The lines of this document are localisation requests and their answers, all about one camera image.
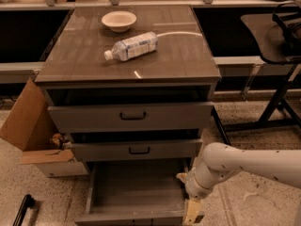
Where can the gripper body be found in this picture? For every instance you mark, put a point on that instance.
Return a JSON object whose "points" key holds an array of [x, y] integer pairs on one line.
{"points": [[192, 185]]}

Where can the grey bottom drawer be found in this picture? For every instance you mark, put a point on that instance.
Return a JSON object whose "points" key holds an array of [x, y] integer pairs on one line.
{"points": [[135, 193]]}

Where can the grey drawer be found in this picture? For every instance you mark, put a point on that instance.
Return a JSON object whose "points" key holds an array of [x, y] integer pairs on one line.
{"points": [[136, 150], [135, 193], [126, 118]]}

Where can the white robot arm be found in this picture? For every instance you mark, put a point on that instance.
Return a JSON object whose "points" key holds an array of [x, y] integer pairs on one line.
{"points": [[220, 161]]}

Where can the grey middle drawer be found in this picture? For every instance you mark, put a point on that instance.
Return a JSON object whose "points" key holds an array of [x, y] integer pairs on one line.
{"points": [[136, 150]]}

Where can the grey top drawer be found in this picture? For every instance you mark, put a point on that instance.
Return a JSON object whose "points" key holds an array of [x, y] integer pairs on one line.
{"points": [[126, 118]]}

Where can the grey drawer cabinet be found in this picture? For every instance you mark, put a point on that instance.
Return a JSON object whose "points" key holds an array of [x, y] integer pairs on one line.
{"points": [[181, 70]]}

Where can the small items in box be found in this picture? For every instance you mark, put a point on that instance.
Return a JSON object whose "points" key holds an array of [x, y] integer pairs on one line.
{"points": [[60, 141]]}

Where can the black bar on floor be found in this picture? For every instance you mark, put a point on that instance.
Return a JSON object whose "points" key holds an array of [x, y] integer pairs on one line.
{"points": [[27, 202]]}

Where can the clear plastic water bottle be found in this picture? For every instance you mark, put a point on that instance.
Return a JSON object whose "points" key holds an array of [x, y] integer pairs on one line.
{"points": [[133, 47]]}

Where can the open cardboard box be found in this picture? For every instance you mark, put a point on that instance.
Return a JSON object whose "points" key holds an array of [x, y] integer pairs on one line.
{"points": [[29, 128]]}

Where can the black side table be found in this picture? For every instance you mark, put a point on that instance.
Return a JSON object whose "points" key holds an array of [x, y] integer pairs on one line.
{"points": [[278, 39]]}

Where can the white bowl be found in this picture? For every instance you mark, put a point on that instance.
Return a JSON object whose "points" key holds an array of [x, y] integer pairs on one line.
{"points": [[119, 21]]}

